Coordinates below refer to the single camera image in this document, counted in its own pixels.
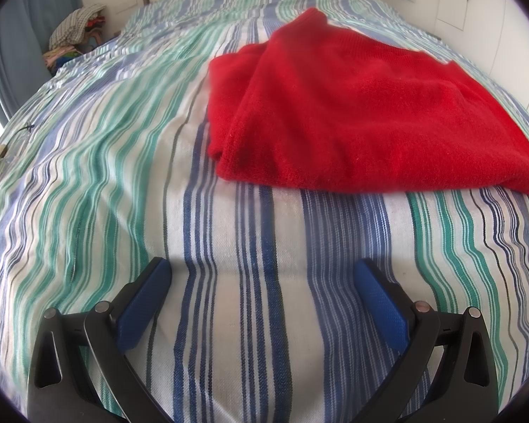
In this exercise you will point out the white wardrobe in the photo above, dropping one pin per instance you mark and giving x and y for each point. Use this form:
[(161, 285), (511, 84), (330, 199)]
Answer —
[(502, 31)]

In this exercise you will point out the blue curtain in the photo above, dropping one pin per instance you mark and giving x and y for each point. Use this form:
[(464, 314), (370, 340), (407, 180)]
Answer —
[(22, 31)]

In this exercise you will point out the red towel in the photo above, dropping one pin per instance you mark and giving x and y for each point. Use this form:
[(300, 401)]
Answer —
[(335, 110)]

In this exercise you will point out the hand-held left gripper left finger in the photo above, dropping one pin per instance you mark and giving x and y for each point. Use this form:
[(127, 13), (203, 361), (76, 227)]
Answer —
[(143, 304)]

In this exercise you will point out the pile of clothes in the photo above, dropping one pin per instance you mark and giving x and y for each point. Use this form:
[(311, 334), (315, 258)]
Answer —
[(75, 22)]

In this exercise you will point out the striped bedspread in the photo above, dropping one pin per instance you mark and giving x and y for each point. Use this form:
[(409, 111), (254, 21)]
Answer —
[(247, 251)]

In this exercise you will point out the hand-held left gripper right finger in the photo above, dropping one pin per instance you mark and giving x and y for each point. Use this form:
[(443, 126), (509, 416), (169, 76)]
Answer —
[(381, 308)]

